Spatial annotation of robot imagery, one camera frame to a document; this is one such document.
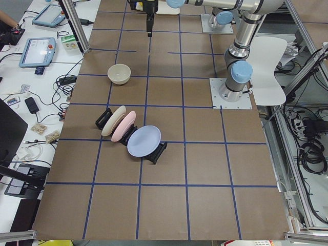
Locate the aluminium frame post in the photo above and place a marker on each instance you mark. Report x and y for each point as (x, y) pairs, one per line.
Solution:
(72, 17)

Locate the far teach pendant tablet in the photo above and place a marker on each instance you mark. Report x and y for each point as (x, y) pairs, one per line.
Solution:
(51, 16)

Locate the lavender blue plate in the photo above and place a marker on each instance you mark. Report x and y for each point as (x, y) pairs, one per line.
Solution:
(144, 141)

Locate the cream plate in rack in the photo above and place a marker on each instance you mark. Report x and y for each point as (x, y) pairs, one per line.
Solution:
(113, 121)

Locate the white plastic chair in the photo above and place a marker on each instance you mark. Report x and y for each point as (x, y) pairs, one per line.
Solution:
(265, 54)

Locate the black power adapter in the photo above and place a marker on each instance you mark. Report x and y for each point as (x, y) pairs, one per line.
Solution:
(31, 105)

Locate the pink plate in rack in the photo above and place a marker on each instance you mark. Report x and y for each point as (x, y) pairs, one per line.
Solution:
(123, 126)

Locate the near teach pendant tablet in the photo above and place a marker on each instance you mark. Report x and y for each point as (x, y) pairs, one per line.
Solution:
(38, 52)

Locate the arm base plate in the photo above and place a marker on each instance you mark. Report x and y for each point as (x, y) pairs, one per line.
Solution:
(217, 24)
(223, 98)

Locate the black monitor stand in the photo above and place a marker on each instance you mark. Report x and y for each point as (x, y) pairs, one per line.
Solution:
(13, 129)

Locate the green white cardboard box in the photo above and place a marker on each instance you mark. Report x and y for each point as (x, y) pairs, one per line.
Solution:
(69, 42)

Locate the beige ceramic bowl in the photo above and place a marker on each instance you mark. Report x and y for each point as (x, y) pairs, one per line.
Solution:
(119, 74)

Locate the teach pendant tablet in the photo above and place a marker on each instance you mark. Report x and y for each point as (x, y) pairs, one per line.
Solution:
(51, 16)
(38, 52)

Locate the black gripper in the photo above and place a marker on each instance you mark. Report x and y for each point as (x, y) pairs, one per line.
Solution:
(150, 6)

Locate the black dish rack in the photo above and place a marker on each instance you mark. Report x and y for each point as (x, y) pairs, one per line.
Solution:
(153, 157)

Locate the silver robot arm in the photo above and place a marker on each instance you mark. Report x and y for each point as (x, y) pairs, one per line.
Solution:
(239, 70)
(215, 10)

